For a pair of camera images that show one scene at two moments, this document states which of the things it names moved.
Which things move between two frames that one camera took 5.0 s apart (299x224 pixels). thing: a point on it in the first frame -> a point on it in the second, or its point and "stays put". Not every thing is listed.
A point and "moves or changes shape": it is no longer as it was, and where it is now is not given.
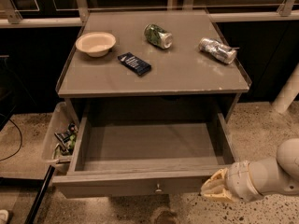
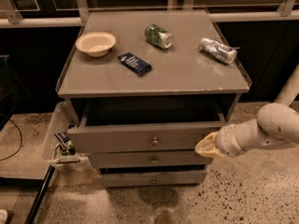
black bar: [31, 217] stays put
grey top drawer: [146, 155] moves or changes shape
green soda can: [158, 35] stays put
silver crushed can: [218, 49] stays put
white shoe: [4, 216] stays put
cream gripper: [237, 180] -> [228, 140]
